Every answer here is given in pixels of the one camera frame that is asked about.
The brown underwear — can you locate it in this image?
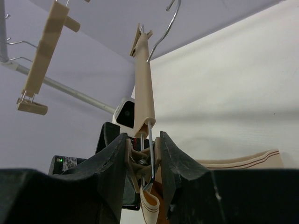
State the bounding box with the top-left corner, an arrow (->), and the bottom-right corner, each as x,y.
140,149 -> 284,224

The white metal clothes rack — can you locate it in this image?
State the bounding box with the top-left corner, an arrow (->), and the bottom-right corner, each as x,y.
0,0 -> 115,114

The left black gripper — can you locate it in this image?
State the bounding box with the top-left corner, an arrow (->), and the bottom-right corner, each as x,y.
48,121 -> 141,210

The beige clip hanger with underwear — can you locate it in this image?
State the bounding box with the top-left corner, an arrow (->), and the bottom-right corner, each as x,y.
130,0 -> 182,191

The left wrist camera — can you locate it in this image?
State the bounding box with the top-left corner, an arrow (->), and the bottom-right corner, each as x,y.
112,97 -> 135,138

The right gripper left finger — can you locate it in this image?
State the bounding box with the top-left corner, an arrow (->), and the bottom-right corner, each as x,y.
0,133 -> 127,224

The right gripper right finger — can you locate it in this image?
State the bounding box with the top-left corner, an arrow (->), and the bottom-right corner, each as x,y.
160,131 -> 299,224

